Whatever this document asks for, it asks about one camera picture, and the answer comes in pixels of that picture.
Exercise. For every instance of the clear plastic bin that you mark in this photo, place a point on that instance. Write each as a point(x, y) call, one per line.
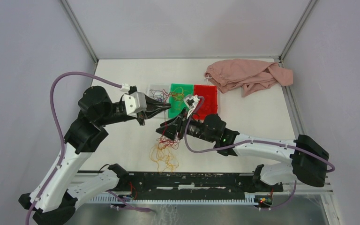
point(159, 91)

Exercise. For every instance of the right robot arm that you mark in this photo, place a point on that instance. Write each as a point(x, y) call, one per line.
point(302, 159)

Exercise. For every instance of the pink cloth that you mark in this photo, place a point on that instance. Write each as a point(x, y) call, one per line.
point(248, 75)

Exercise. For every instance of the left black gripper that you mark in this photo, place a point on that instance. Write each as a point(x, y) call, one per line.
point(153, 107)

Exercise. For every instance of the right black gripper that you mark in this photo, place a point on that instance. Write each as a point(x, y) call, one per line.
point(169, 129)

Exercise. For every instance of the right controller board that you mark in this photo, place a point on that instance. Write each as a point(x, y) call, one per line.
point(263, 201)

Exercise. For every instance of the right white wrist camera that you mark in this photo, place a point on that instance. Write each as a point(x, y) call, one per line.
point(192, 102)

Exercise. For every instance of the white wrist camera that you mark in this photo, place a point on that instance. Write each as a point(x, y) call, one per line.
point(133, 100)
point(192, 102)

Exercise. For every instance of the green plastic bin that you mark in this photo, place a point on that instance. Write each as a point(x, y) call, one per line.
point(177, 93)

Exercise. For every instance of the red plastic bin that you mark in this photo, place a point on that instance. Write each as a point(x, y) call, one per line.
point(210, 105)

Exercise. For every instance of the white slotted cable duct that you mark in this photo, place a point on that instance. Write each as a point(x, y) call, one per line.
point(106, 198)

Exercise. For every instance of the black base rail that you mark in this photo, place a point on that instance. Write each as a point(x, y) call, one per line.
point(192, 186)

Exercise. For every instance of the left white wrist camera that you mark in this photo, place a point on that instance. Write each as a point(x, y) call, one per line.
point(133, 100)

